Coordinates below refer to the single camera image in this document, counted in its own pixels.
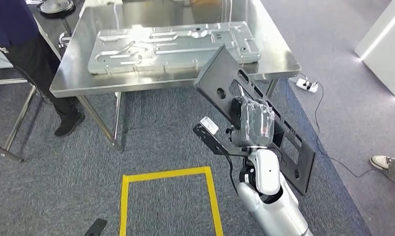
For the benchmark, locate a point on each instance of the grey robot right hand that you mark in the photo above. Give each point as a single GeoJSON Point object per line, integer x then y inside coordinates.
{"type": "Point", "coordinates": [256, 123]}

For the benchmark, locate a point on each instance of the person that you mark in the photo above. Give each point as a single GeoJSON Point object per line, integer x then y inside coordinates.
{"type": "Point", "coordinates": [31, 58]}
{"type": "Point", "coordinates": [384, 163]}

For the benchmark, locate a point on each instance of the white power strip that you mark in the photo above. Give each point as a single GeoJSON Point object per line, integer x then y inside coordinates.
{"type": "Point", "coordinates": [306, 85]}

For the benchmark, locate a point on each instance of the round chrome black base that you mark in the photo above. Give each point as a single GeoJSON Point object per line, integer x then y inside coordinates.
{"type": "Point", "coordinates": [55, 7]}

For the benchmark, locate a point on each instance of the black plastic slotted panel part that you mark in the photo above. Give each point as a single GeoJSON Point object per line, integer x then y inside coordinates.
{"type": "Point", "coordinates": [220, 71]}

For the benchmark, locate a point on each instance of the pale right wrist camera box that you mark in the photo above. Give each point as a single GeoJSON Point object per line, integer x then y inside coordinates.
{"type": "Point", "coordinates": [209, 125]}

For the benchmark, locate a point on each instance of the black flat plate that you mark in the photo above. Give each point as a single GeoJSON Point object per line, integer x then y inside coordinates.
{"type": "Point", "coordinates": [95, 227]}

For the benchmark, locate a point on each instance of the black camera bracket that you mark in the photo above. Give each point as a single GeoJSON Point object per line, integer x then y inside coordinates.
{"type": "Point", "coordinates": [210, 141]}

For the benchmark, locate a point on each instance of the stamped sheet metal panel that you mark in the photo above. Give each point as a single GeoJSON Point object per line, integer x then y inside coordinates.
{"type": "Point", "coordinates": [171, 49]}

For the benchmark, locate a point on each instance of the white lit display plinth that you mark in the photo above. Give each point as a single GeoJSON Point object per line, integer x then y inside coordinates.
{"type": "Point", "coordinates": [386, 42]}

